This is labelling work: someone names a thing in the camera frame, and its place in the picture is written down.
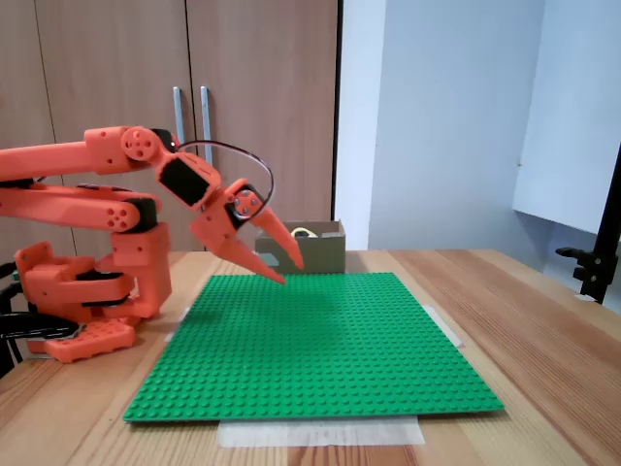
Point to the yellow white black fabric ball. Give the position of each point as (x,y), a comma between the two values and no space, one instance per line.
(303,233)

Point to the brown cardboard box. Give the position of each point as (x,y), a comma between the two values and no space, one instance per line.
(325,255)

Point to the beige masking tape strip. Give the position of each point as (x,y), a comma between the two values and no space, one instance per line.
(177,325)
(448,330)
(315,434)

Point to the green studded baseplate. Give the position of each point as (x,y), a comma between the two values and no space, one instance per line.
(339,359)

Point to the brown wooden cabinet door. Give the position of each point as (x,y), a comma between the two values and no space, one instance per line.
(271,97)
(19,73)
(111,58)

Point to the black table clamp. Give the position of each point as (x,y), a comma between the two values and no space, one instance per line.
(34,327)

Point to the white wall panel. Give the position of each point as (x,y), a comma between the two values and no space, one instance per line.
(572,121)

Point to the black camera stand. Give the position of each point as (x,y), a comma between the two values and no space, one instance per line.
(592,272)

